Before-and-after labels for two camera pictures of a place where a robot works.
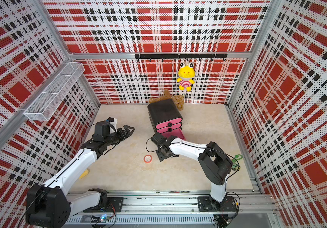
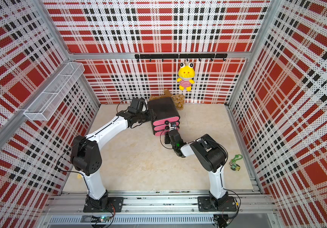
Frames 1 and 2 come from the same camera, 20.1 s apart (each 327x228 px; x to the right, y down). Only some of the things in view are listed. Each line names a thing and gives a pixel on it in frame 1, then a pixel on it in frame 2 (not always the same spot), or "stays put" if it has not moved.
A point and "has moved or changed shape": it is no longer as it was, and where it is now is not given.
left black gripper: [122, 136] to [151, 114]
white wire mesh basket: [45, 105] stays put
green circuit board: [104, 218] stays put
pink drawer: [168, 124] has moved or changed shape
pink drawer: [177, 133] has moved or changed shape
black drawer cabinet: [166, 118] has moved or changed shape
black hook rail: [199, 56] stays put
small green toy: [235, 165] stays put
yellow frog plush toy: [186, 72] stays put
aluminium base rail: [178, 209] stays put
